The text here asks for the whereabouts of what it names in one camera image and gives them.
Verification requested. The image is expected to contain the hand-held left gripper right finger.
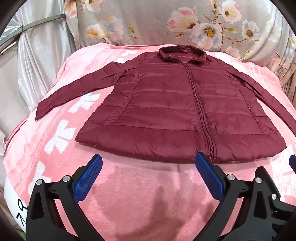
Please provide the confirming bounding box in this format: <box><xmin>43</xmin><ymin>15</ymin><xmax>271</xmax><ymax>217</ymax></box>
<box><xmin>195</xmin><ymin>152</ymin><xmax>275</xmax><ymax>241</ymax></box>

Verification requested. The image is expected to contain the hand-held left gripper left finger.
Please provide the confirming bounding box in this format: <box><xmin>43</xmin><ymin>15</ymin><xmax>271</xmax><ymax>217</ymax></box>
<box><xmin>26</xmin><ymin>153</ymin><xmax>103</xmax><ymax>241</ymax></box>

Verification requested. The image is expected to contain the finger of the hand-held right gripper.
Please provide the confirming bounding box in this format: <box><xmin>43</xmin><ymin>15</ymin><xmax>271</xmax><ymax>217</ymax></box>
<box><xmin>266</xmin><ymin>155</ymin><xmax>296</xmax><ymax>224</ymax></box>

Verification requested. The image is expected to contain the maroon puffer jacket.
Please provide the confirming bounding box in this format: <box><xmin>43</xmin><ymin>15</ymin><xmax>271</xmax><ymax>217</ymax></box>
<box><xmin>35</xmin><ymin>46</ymin><xmax>296</xmax><ymax>163</ymax></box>

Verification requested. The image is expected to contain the pink printed blanket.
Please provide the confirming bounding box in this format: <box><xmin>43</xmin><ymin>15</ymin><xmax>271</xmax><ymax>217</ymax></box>
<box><xmin>3</xmin><ymin>42</ymin><xmax>296</xmax><ymax>241</ymax></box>

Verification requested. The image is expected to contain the silver satin curtain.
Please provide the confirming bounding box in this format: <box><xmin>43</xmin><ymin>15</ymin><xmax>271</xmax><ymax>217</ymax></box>
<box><xmin>0</xmin><ymin>1</ymin><xmax>78</xmax><ymax>158</ymax></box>

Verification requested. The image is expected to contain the grey floral bed sheet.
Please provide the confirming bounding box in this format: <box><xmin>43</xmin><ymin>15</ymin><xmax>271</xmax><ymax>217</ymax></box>
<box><xmin>63</xmin><ymin>0</ymin><xmax>296</xmax><ymax>98</ymax></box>

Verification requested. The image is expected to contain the green strap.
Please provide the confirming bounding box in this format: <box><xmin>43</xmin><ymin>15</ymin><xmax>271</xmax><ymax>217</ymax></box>
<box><xmin>0</xmin><ymin>13</ymin><xmax>66</xmax><ymax>44</ymax></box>

